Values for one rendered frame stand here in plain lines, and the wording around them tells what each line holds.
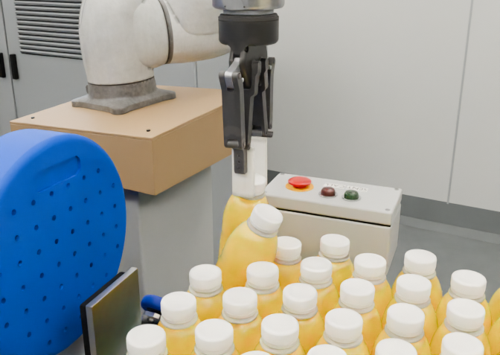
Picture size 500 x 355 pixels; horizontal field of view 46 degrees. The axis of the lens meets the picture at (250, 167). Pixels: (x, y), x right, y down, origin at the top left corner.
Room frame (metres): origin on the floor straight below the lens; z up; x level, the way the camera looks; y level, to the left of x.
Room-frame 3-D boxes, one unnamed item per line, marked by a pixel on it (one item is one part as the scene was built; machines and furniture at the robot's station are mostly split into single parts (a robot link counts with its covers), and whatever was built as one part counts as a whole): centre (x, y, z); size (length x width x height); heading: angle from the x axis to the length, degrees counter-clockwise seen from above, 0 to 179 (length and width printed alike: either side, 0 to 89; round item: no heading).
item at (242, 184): (0.72, 0.01, 1.17); 0.03 x 0.01 x 0.07; 68
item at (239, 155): (0.71, 0.02, 1.20); 0.03 x 0.01 x 0.05; 158
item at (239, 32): (0.75, 0.00, 1.32); 0.08 x 0.07 x 0.09; 158
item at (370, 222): (0.83, -0.12, 1.05); 0.20 x 0.10 x 0.10; 68
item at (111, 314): (0.64, 0.18, 0.99); 0.10 x 0.02 x 0.12; 158
